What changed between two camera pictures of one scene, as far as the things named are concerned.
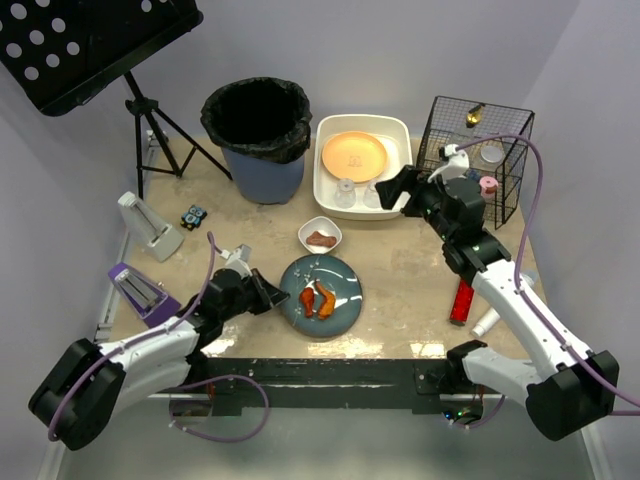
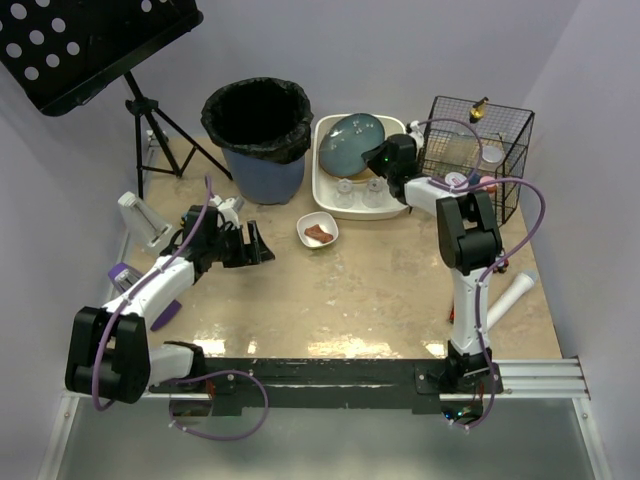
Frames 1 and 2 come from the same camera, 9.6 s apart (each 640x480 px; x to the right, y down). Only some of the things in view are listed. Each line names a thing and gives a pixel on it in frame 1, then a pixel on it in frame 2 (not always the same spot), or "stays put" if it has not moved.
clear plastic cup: (371, 196) stays put
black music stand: (57, 52) stays put
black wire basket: (495, 141) stays put
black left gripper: (257, 291) to (248, 244)
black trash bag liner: (261, 118) stays put
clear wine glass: (345, 196) stays put
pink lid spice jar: (488, 187) stays put
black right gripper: (409, 190) to (376, 161)
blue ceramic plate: (333, 274) to (343, 145)
